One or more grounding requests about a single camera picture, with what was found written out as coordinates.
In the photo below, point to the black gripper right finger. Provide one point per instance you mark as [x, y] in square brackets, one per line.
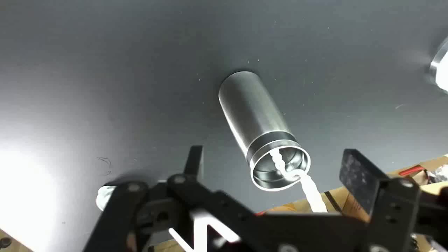
[359, 172]

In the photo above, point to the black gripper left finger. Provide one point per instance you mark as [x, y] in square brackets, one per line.
[205, 196]

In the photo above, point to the white twisted bottle brush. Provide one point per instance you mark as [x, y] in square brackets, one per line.
[311, 190]

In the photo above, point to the stainless steel tumbler jar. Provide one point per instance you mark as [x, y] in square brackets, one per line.
[252, 112]

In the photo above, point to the clear round jar lid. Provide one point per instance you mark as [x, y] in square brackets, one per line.
[441, 64]

